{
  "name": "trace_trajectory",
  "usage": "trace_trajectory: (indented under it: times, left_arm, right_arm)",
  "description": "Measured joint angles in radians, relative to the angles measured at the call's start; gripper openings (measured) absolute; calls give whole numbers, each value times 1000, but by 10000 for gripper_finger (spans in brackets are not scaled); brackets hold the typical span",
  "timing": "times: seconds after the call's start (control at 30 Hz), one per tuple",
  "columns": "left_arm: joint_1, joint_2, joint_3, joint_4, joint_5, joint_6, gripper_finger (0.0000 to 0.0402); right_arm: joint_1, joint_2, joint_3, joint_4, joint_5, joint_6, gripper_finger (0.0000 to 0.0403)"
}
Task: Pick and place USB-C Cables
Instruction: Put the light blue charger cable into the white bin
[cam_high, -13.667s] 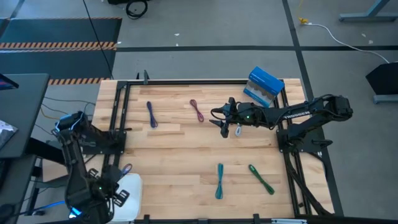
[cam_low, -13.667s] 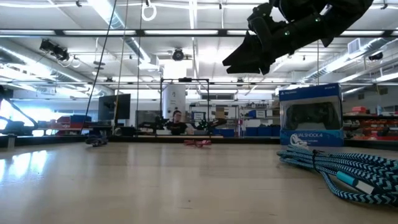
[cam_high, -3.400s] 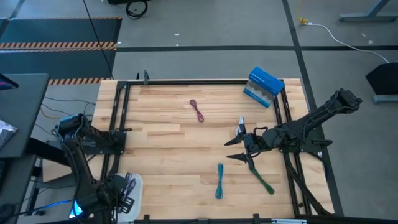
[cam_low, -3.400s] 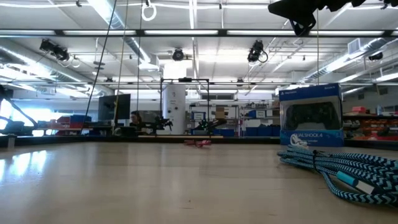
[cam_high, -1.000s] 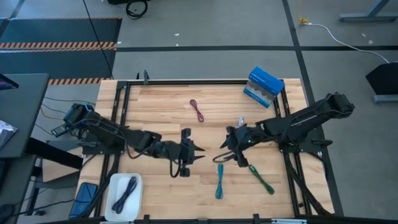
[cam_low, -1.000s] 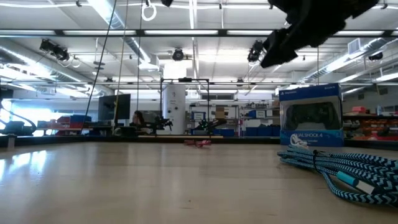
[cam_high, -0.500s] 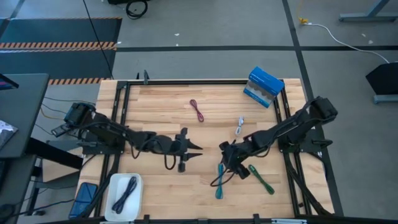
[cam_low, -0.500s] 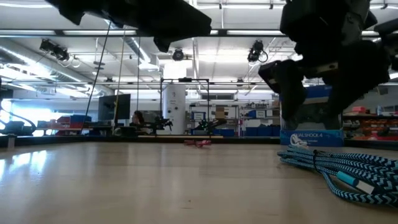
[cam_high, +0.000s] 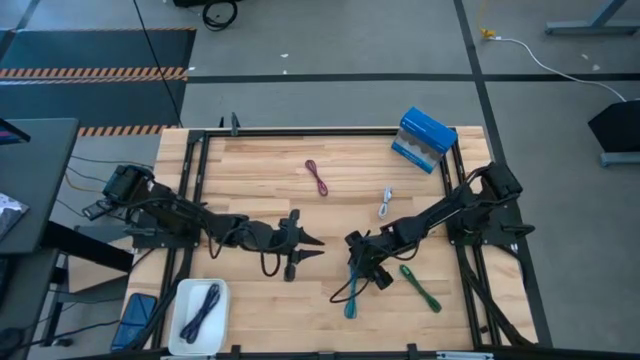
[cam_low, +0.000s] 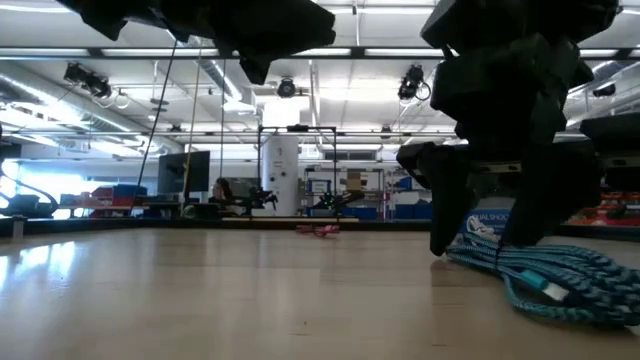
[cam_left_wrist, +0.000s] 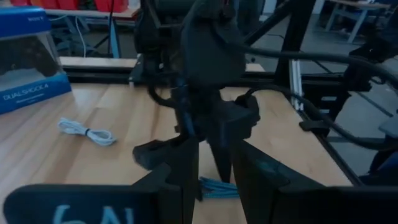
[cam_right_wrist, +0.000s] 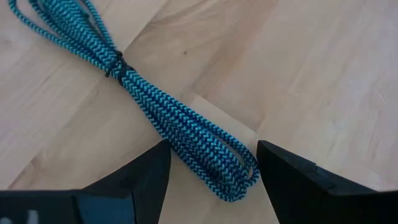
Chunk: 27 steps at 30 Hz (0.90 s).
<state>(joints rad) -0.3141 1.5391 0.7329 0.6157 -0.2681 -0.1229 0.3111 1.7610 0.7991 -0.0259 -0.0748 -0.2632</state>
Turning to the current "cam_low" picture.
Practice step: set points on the red storage crate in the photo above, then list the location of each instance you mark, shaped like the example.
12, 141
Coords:
102, 200

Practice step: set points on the dark background machine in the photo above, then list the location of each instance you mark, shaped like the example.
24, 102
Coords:
25, 206

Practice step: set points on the small grey frame post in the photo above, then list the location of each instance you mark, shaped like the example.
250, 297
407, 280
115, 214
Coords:
19, 227

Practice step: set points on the person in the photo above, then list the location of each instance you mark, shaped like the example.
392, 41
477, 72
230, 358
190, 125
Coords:
222, 192

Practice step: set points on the silver ceiling duct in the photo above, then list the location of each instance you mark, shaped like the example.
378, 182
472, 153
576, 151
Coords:
222, 77

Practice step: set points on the blue storage bin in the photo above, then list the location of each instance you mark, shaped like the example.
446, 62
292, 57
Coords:
360, 213
412, 211

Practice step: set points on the red background shelf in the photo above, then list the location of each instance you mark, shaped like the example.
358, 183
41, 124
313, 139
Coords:
600, 217

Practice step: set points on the blue storage crate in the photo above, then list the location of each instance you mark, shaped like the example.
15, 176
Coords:
130, 195

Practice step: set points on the black overhead mounted device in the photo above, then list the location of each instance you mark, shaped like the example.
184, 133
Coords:
87, 80
411, 82

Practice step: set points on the white round column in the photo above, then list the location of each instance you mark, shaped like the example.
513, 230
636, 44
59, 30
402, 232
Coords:
280, 175

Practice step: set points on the black background robot arm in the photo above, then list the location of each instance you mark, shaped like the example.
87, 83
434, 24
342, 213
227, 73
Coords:
260, 198
340, 200

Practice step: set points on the blue game controller box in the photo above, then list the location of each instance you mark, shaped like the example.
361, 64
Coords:
487, 220

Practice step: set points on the background station table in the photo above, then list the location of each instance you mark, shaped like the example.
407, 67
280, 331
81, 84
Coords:
290, 219

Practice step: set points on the round black overhead camera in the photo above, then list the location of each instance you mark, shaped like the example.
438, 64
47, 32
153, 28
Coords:
286, 88

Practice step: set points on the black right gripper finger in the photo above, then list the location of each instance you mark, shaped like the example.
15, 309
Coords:
550, 195
447, 195

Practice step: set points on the black monitor screen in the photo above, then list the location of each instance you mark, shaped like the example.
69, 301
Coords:
182, 172

